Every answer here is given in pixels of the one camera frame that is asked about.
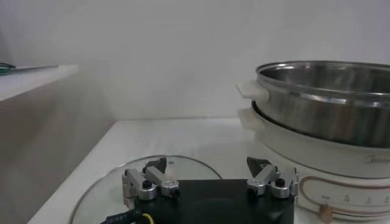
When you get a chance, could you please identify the scissors with dark handle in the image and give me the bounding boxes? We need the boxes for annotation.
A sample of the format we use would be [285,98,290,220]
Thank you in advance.
[0,63,59,76]

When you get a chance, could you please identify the white electric cooker base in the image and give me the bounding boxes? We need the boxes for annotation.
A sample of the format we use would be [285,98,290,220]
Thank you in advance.
[237,107,390,224]

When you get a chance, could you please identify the white side table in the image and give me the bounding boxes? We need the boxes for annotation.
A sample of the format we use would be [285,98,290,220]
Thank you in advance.
[0,63,79,102]

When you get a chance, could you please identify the steel steamer basket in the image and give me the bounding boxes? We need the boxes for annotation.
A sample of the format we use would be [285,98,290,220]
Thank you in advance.
[236,60,390,149]

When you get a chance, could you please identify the glass lid white handle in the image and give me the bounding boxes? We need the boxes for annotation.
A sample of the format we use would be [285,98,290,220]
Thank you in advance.
[69,154,223,224]

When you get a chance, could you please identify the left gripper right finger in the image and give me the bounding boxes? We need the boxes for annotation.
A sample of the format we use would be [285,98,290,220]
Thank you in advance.
[246,156,300,200]

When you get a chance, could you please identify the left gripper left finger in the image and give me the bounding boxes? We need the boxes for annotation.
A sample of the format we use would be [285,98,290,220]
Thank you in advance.
[121,156,180,201]

